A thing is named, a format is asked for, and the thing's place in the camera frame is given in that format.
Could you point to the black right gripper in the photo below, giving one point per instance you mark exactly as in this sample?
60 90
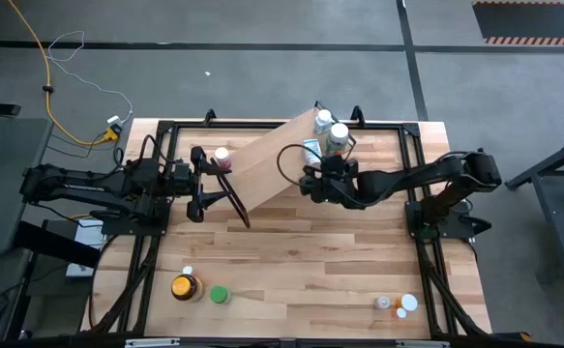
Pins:
335 186

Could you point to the silver aluminium bar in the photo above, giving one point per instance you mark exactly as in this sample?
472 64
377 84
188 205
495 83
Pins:
422 344
152 343

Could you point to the white bottle blue label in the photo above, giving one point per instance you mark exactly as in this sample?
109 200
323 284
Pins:
323 120

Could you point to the black desk beam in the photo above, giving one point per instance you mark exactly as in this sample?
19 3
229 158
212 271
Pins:
54 244

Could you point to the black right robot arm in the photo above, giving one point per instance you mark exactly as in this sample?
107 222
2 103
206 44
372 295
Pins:
407 181

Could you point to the slim orange pill vial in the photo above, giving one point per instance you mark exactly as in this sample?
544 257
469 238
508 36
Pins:
187 269

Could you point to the white bottle teal label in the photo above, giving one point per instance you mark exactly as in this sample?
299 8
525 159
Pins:
312 151

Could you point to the black mat hazard stripes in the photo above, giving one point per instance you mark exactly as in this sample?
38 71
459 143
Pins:
528 19

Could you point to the wide orange bottle white cap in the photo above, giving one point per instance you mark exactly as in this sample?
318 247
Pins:
408 302

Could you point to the white power adapter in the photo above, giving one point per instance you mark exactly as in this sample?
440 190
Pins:
113 119

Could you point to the gummy jar white lid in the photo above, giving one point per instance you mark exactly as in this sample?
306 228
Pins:
338 136

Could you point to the large amber bottle yellow cap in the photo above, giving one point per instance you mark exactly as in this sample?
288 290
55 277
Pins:
186 287

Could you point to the bottle with green cap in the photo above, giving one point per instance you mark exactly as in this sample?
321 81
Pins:
219 294

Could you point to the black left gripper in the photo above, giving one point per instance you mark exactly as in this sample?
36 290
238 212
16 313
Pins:
195 181

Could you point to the pink bottle white cap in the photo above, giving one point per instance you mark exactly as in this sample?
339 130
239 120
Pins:
222 155

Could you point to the wooden shelf black metal frame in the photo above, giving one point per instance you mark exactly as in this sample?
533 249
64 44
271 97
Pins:
262 169

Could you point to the black table clamp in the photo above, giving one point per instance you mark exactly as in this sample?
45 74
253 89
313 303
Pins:
357 114
210 116

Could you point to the black table frame rails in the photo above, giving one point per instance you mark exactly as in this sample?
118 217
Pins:
243 124

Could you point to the grey desk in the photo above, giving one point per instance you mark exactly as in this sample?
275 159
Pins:
1 183

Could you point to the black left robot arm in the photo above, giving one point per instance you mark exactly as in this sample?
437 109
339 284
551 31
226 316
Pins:
93 186

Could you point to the black side table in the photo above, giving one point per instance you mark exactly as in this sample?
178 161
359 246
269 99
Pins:
44 309

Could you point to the small clear bottle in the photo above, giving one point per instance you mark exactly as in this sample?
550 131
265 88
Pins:
382 302

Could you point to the yellow extension socket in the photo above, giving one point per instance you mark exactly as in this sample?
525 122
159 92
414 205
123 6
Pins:
111 133

